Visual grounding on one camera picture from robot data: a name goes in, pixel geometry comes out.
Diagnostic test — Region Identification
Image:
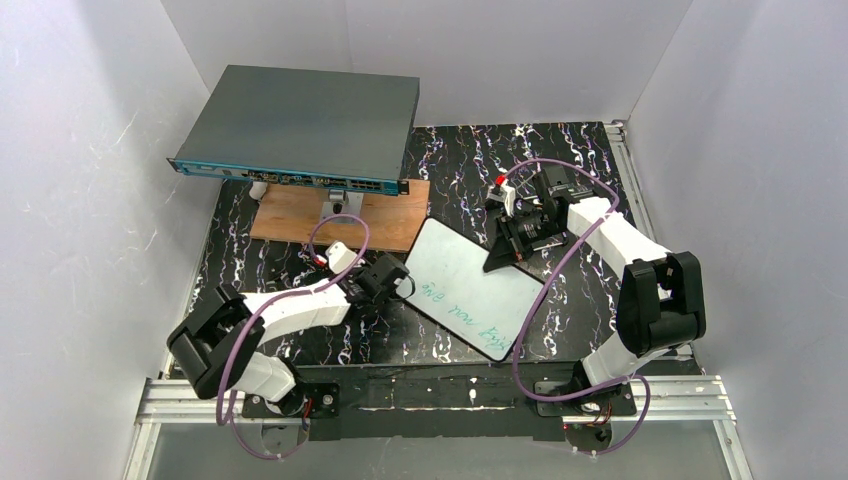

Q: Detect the small whiteboard black frame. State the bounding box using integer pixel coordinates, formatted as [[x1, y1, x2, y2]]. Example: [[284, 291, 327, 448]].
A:
[[397, 217, 543, 362]]

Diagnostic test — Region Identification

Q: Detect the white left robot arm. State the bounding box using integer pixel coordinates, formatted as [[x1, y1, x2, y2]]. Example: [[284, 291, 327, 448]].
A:
[[166, 254, 410, 403]]

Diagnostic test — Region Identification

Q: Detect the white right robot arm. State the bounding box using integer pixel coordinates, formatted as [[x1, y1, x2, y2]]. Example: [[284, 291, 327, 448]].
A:
[[483, 158, 707, 403]]

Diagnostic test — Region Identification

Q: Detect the plywood board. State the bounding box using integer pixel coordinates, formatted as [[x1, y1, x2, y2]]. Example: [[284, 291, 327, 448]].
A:
[[250, 180, 430, 253]]

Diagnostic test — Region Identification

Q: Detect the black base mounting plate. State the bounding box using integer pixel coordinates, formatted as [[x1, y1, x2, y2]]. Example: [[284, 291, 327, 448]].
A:
[[244, 362, 637, 442]]

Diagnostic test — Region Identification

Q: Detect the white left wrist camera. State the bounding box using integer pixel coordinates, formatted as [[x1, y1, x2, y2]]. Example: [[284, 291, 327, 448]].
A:
[[325, 241, 358, 274]]

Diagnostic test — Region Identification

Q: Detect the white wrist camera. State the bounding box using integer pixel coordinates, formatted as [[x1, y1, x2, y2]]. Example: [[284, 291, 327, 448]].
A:
[[325, 241, 358, 274], [487, 175, 516, 218]]

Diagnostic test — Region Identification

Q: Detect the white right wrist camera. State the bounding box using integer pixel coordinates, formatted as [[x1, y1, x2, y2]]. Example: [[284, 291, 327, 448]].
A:
[[487, 175, 516, 218]]

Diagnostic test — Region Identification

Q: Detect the grey metal bracket stand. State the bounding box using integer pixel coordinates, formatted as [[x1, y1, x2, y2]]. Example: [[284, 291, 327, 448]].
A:
[[321, 189, 364, 224]]

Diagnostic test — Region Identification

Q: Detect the aluminium right side rail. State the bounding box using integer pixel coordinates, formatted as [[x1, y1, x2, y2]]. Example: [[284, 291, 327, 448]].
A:
[[604, 120, 656, 240]]

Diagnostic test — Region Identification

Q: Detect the white cylinder switch foot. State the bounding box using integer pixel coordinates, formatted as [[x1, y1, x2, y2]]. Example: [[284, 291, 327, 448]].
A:
[[248, 181, 268, 202]]

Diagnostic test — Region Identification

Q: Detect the grey network switch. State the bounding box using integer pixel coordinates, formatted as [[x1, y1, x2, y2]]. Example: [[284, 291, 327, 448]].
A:
[[168, 65, 420, 196]]

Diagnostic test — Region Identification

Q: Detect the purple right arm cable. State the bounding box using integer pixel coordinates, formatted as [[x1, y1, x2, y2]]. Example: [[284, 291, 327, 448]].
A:
[[500, 158, 652, 458]]

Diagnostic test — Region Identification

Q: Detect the aluminium front frame rail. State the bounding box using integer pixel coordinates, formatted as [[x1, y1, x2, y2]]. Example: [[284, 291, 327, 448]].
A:
[[123, 375, 753, 479]]

